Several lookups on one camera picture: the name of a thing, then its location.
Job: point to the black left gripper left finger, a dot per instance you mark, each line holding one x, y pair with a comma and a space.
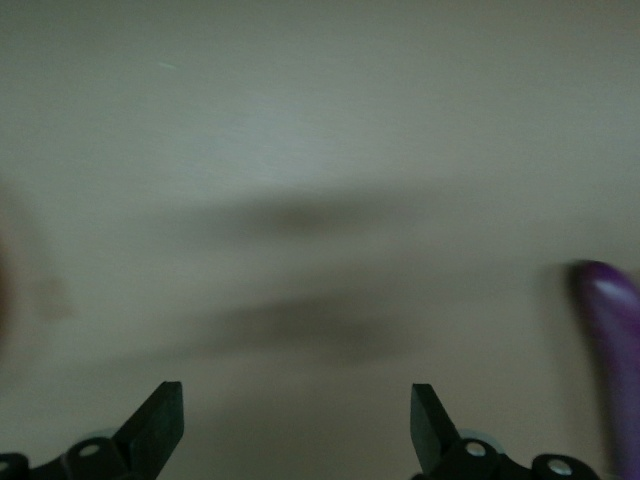
155, 430

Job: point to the long purple eggplant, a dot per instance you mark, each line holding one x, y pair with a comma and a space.
610, 310

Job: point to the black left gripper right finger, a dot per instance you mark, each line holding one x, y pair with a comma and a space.
430, 435

